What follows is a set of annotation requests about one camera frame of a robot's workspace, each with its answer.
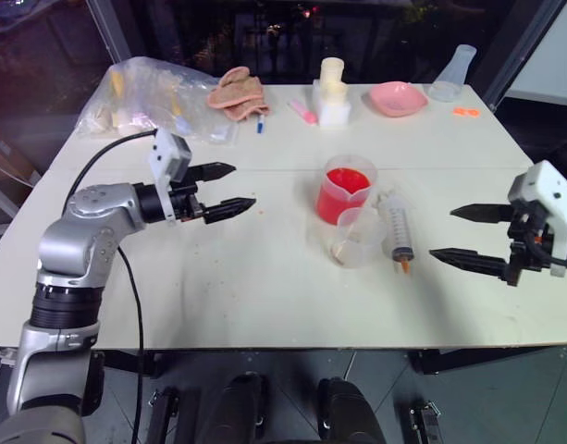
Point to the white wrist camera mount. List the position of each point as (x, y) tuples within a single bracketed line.
[(169, 155), (549, 189)]

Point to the small orange piece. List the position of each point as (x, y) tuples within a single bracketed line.
[(465, 112)]

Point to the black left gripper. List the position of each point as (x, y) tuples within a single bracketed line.
[(188, 203)]

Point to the black clamp bracket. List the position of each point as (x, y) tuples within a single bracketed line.
[(162, 416), (424, 423)]

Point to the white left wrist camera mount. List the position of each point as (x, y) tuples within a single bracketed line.
[(169, 155)]

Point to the small clear plastic cup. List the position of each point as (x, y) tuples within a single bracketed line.
[(359, 240)]

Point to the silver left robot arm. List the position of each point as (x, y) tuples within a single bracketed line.
[(93, 203)]

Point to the yellow piece in bag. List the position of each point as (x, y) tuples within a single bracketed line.
[(117, 84)]

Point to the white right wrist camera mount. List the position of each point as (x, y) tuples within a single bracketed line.
[(549, 189)]

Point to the grey window frame post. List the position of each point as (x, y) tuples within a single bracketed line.
[(109, 28)]

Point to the clear plastic bag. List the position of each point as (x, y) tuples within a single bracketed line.
[(144, 88)]

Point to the pink marker pen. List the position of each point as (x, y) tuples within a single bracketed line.
[(305, 113)]

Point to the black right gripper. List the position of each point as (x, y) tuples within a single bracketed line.
[(528, 252)]

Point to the clear syringe with orange tip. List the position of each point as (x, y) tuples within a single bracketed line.
[(398, 226)]

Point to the dark rounded shape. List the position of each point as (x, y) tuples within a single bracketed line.
[(239, 407), (348, 411)]

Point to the pink crumpled cloth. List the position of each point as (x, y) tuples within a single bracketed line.
[(239, 94)]

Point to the white block holder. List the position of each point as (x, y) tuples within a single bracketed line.
[(333, 115)]

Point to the dark window frame post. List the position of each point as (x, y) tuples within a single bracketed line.
[(519, 51)]

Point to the yellow and blue tool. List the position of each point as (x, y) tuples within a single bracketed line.
[(181, 120)]

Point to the clear conical flask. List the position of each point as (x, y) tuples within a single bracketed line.
[(452, 78)]

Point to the blue and white pen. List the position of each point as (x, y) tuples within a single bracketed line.
[(261, 124)]

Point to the black table frame bar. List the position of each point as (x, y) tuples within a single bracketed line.
[(126, 361), (472, 358)]

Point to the beaker with red liquid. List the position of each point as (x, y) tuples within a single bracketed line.
[(341, 192)]

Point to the short cream cylinder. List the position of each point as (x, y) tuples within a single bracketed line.
[(337, 92)]

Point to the pink shallow bowl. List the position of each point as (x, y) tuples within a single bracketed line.
[(396, 99)]

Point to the tall cream cylinder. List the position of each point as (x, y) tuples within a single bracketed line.
[(332, 70)]

